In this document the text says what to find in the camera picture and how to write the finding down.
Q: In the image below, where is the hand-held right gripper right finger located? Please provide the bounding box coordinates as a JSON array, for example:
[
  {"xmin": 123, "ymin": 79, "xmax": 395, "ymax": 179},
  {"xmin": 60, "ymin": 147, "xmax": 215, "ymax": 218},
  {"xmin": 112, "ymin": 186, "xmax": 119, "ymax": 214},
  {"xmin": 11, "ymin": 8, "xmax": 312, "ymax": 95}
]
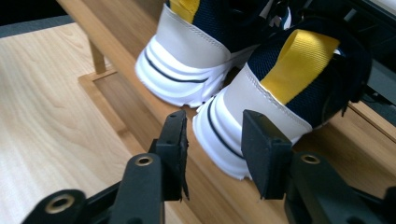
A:
[{"xmin": 240, "ymin": 108, "xmax": 293, "ymax": 201}]

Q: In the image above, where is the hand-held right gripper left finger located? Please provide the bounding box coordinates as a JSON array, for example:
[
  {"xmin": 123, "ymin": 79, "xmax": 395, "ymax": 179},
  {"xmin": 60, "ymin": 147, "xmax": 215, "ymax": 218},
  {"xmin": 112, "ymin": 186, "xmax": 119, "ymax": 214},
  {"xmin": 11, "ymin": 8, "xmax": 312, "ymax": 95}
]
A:
[{"xmin": 154, "ymin": 108, "xmax": 191, "ymax": 202}]

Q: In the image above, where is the wooden three-tier shoe rack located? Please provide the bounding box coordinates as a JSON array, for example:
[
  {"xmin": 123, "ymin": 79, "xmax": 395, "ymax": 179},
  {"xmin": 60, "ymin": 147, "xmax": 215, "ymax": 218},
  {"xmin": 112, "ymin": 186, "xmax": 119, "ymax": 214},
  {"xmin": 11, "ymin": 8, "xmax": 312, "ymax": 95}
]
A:
[{"xmin": 55, "ymin": 0, "xmax": 396, "ymax": 224}]

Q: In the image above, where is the navy beige sneaker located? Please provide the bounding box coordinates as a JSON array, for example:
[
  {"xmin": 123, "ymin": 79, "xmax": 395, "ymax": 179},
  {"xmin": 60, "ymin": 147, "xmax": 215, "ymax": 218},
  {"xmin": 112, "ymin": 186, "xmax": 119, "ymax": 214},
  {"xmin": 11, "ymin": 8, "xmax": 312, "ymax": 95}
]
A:
[
  {"xmin": 134, "ymin": 0, "xmax": 293, "ymax": 109},
  {"xmin": 191, "ymin": 17, "xmax": 374, "ymax": 182}
]

